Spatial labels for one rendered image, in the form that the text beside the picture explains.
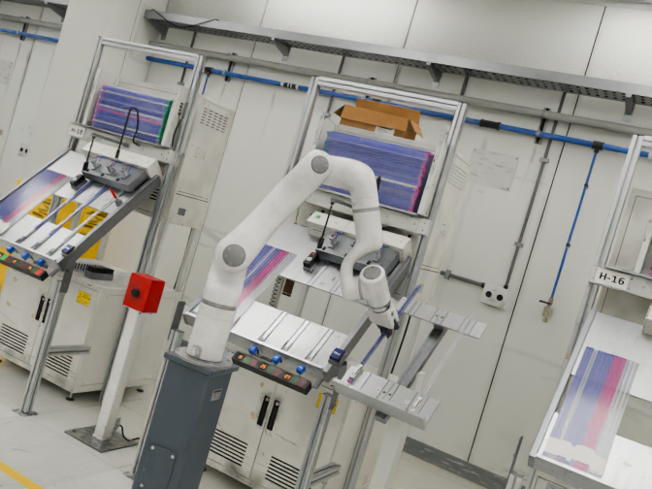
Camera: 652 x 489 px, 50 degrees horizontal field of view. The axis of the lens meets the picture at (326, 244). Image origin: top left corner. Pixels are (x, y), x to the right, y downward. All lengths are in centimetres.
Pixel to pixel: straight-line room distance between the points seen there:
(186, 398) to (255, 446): 90
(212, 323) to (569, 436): 120
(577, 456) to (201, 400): 119
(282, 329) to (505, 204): 208
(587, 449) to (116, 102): 288
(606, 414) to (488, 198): 222
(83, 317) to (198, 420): 157
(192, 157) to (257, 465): 170
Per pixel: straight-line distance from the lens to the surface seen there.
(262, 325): 280
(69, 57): 591
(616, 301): 297
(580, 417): 249
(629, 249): 298
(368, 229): 228
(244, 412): 315
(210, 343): 227
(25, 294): 406
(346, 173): 229
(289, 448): 305
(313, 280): 295
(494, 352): 439
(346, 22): 516
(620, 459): 244
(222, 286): 225
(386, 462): 258
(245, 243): 219
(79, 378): 379
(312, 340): 271
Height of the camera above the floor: 124
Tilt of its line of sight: 2 degrees down
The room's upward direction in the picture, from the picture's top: 16 degrees clockwise
